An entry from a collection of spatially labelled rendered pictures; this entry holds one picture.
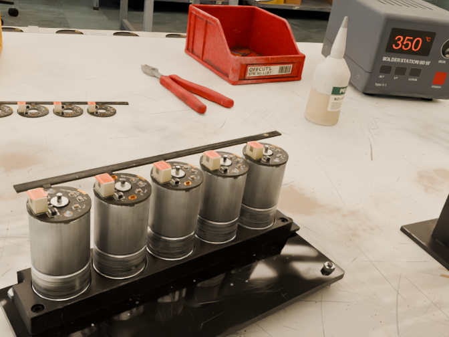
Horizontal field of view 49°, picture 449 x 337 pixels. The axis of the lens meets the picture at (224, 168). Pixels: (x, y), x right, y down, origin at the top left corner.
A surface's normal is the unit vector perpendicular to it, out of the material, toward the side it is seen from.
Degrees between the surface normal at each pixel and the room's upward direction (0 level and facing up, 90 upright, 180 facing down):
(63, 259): 90
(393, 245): 0
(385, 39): 90
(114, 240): 90
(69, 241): 90
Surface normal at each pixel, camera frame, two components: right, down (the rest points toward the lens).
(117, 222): 0.08, 0.49
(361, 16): -0.98, -0.05
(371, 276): 0.14, -0.87
